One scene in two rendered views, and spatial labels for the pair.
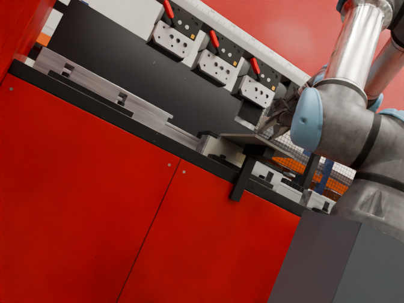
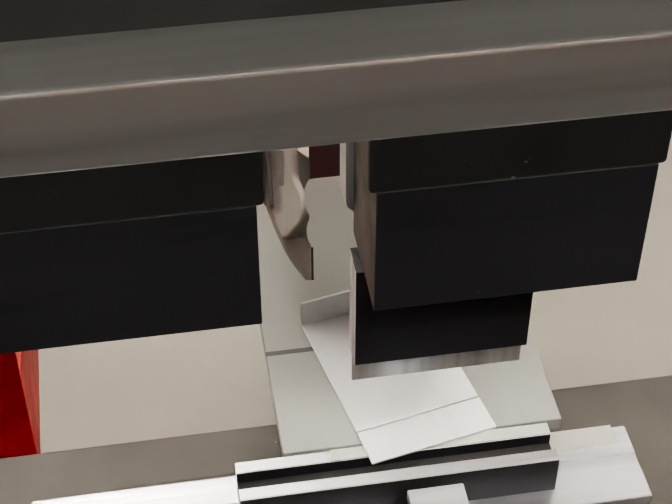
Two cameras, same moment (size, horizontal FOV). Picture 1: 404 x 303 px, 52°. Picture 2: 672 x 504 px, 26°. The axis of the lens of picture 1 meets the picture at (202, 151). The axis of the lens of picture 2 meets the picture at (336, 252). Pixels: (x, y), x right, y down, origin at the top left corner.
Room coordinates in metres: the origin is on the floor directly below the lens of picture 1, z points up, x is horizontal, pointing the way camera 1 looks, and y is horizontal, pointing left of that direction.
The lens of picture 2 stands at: (2.24, -0.03, 1.71)
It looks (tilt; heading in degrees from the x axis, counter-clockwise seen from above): 43 degrees down; 194
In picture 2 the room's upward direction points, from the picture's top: straight up
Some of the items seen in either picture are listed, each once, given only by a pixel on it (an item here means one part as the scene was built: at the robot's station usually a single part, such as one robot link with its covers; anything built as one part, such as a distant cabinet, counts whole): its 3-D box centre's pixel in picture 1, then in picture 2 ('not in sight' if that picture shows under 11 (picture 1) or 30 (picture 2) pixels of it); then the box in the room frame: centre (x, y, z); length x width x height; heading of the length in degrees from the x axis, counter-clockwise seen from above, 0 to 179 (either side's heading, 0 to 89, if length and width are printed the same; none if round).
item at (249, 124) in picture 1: (248, 115); (439, 312); (1.67, -0.11, 1.13); 0.10 x 0.02 x 0.10; 113
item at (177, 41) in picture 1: (174, 32); not in sight; (1.49, 0.28, 1.26); 0.15 x 0.09 x 0.17; 113
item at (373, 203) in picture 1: (376, 208); not in sight; (0.77, -0.34, 0.82); 0.15 x 0.15 x 0.10
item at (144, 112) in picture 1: (104, 95); not in sight; (1.45, 0.39, 0.92); 0.50 x 0.06 x 0.10; 113
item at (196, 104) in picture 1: (159, 98); not in sight; (2.04, 0.30, 1.12); 1.13 x 0.02 x 0.44; 113
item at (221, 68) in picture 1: (217, 59); not in sight; (1.57, 0.09, 1.26); 0.15 x 0.09 x 0.17; 113
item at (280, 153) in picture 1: (255, 145); (385, 297); (1.53, -0.17, 1.00); 0.26 x 0.18 x 0.01; 23
